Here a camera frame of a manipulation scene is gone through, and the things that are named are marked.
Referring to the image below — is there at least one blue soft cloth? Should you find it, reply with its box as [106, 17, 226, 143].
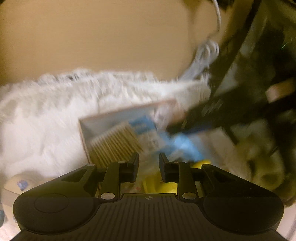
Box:
[159, 132, 204, 163]

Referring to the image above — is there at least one white power cable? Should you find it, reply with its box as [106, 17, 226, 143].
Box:
[178, 0, 223, 82]

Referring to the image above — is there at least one yellow plush toy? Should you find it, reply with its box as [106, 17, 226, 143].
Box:
[142, 160, 211, 196]

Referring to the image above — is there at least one white fluffy rug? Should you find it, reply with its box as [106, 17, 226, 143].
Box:
[0, 68, 255, 186]

